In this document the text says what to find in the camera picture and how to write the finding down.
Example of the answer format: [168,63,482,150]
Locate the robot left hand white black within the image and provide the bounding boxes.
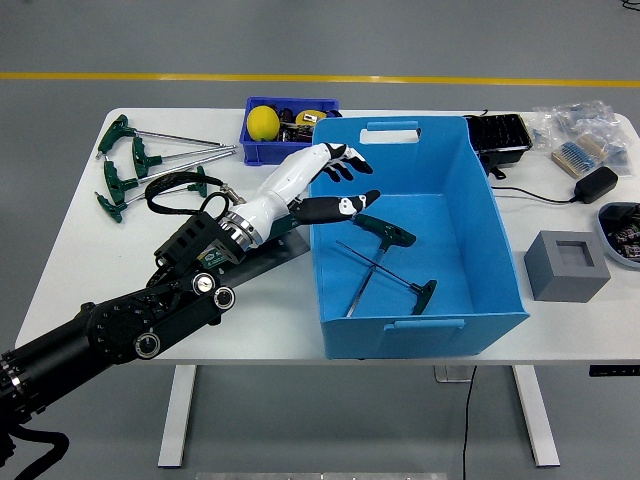
[234,141,382,247]

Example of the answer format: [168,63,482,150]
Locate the large green T-handle hex wrench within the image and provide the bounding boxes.
[344,213,417,318]

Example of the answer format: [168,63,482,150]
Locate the thin green T-handle hex wrench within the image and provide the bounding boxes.
[334,240,438,316]

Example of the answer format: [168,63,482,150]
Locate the small dark blue bin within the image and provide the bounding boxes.
[239,96,344,167]

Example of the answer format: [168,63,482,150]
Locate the yellow lemon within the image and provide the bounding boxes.
[247,105,280,141]

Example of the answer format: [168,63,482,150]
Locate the large light blue bin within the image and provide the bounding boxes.
[308,115,531,360]

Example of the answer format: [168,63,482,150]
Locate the black plastic tray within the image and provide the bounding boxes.
[464,113,534,167]

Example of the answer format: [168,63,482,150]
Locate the white table leg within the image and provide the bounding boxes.
[512,364,560,469]
[157,364,199,469]

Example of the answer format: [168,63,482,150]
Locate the grey block with square recess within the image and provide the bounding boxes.
[523,230,612,303]

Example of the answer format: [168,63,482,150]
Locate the blue resistor strip bundle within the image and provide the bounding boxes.
[551,133,609,177]

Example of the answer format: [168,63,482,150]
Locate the clear bags of small parts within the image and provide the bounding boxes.
[529,99,631,169]

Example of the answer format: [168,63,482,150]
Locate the black power adapter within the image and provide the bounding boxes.
[573,166,620,205]

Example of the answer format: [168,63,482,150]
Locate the light blue rimmed bowl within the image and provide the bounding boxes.
[597,201,640,271]

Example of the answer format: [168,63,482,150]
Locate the black circuit boards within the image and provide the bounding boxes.
[602,204,640,261]

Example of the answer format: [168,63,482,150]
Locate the black table control panel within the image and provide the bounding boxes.
[588,365,640,378]

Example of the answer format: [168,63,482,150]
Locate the grey metal base plate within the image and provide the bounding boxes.
[214,229,311,291]

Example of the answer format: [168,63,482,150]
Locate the black strap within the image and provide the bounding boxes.
[478,152,507,181]

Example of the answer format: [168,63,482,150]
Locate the black adapter cord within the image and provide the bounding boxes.
[489,169,581,205]

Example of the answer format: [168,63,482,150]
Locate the black hanging cable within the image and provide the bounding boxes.
[459,366,477,480]

